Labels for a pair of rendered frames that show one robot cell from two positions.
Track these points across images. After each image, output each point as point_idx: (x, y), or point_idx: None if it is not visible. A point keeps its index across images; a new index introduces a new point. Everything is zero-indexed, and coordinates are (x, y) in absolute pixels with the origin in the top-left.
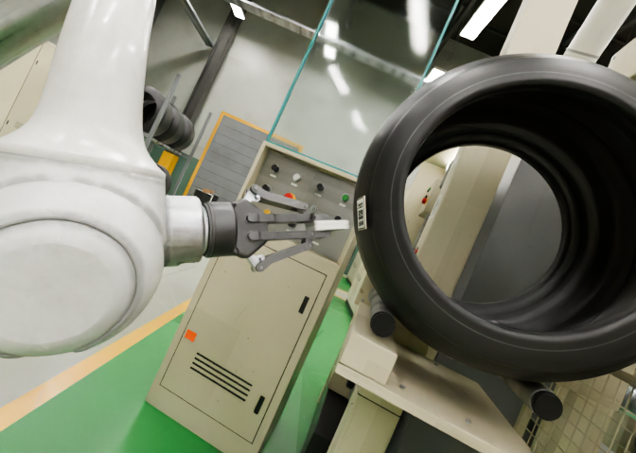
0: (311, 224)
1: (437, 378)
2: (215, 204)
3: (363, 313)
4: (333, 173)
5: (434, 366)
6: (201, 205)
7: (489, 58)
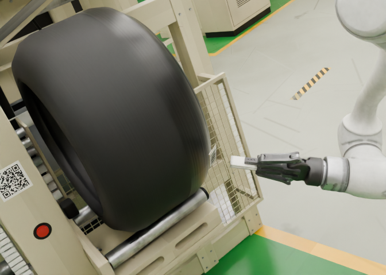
0: None
1: (131, 232)
2: (318, 158)
3: (158, 246)
4: None
5: (105, 248)
6: (325, 156)
7: (138, 24)
